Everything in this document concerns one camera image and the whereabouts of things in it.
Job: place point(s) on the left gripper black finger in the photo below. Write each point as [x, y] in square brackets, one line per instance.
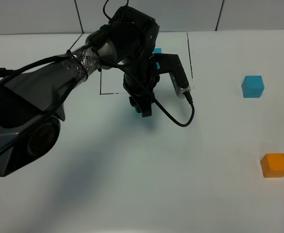
[142, 103]

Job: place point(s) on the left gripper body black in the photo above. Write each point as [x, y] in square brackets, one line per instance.
[143, 77]

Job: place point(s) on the orange block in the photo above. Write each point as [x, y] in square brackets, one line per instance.
[272, 165]

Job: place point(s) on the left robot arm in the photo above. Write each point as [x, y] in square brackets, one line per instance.
[32, 97]

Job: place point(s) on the blue template block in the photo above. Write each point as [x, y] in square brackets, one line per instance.
[157, 50]

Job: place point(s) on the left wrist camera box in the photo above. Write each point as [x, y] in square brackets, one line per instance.
[171, 64]

